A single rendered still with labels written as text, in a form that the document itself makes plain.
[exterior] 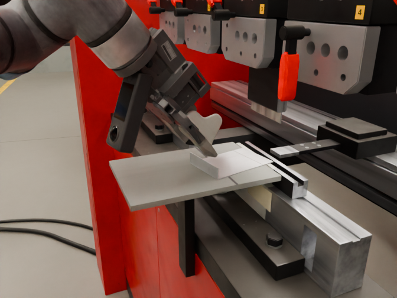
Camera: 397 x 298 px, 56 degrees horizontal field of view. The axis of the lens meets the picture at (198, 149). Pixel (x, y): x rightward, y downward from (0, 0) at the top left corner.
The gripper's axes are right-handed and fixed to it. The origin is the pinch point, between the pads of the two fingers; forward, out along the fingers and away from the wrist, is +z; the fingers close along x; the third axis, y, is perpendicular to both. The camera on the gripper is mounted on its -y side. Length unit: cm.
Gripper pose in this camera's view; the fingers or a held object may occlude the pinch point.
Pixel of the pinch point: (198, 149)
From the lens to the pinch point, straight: 62.6
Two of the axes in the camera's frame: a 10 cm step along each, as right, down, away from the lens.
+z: 5.3, 5.8, 6.1
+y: 6.4, -7.5, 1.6
